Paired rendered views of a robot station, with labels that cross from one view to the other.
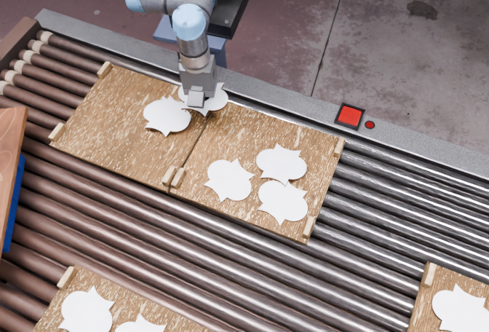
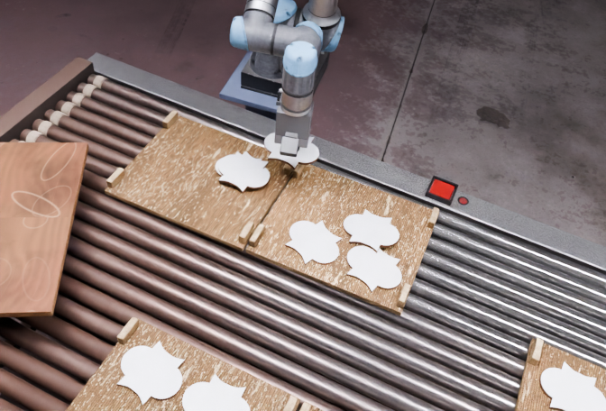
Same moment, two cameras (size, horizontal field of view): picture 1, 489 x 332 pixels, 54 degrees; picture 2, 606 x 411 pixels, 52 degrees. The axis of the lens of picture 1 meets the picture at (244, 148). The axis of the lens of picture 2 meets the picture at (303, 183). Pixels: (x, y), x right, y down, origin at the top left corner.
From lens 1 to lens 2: 0.40 m
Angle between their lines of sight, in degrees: 13
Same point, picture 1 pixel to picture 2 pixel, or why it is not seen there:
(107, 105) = (172, 155)
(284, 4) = (340, 95)
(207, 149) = (287, 209)
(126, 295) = (197, 354)
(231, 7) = not seen: hidden behind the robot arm
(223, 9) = not seen: hidden behind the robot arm
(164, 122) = (241, 177)
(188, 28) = (301, 63)
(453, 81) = (529, 195)
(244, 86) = (325, 150)
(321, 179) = (415, 249)
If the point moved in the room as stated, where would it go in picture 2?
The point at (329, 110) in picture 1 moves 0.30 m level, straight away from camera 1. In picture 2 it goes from (418, 183) to (429, 117)
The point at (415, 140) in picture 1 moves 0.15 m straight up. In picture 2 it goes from (512, 219) to (531, 183)
